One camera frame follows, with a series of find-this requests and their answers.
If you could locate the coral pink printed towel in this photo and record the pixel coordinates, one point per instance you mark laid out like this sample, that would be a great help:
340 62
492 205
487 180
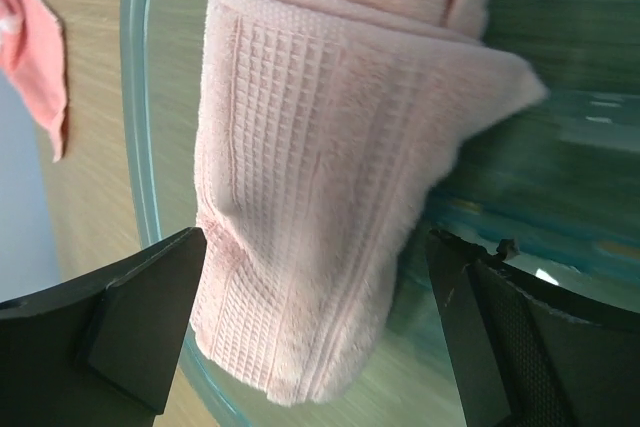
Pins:
33 58

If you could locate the blue translucent plastic tub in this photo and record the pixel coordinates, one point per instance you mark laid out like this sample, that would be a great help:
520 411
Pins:
560 178

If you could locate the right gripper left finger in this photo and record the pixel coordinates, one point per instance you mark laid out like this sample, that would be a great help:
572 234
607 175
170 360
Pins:
101 349

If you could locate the light pink towel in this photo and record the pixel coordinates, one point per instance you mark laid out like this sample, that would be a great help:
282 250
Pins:
322 126

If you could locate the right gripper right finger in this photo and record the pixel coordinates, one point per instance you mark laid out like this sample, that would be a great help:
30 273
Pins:
526 352

